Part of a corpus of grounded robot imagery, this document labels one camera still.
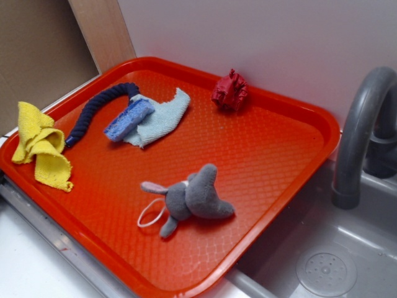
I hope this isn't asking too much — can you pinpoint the gray plush animal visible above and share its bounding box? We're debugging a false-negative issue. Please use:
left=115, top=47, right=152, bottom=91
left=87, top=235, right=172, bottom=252
left=137, top=164, right=235, bottom=239

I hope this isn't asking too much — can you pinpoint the orange plastic tray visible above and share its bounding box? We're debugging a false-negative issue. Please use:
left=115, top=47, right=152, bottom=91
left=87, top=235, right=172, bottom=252
left=1, top=58, right=339, bottom=297

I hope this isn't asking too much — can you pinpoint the light blue cloth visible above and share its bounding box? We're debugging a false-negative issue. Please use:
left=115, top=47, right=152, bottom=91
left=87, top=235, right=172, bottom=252
left=123, top=88, right=190, bottom=148

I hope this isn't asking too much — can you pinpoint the crumpled red ball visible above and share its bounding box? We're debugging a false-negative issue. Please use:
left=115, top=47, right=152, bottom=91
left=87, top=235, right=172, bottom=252
left=211, top=69, right=248, bottom=111

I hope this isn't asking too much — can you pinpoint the blue sponge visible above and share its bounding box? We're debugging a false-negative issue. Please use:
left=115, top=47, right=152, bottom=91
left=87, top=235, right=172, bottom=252
left=104, top=99, right=154, bottom=142

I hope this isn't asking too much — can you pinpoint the gray plastic sink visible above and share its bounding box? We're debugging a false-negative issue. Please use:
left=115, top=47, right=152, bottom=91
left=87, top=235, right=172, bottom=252
left=227, top=161, right=396, bottom=297

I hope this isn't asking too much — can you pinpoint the yellow cloth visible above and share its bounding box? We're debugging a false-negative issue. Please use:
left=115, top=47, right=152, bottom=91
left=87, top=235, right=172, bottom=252
left=12, top=102, right=74, bottom=192

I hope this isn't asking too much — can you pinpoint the wooden board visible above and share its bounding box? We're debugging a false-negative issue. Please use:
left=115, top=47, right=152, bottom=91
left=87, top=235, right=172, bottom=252
left=69, top=0, right=136, bottom=73

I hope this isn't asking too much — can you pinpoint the gray plastic faucet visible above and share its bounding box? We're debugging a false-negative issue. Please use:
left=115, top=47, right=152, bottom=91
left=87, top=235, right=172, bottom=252
left=332, top=66, right=396, bottom=209

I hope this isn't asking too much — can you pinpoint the navy blue rope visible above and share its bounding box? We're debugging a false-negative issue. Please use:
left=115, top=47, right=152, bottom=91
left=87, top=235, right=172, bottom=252
left=65, top=82, right=141, bottom=148

